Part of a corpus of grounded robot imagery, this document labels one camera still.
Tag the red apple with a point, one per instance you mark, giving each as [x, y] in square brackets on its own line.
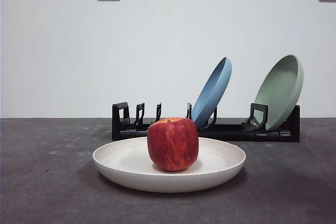
[172, 145]

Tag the cream yellow round plate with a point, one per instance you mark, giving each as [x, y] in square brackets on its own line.
[123, 161]

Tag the blue round plate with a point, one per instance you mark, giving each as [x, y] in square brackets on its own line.
[212, 93]

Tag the black plate rack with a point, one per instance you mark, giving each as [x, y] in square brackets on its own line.
[236, 136]

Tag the green round plate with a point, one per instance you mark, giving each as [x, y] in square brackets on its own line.
[281, 90]

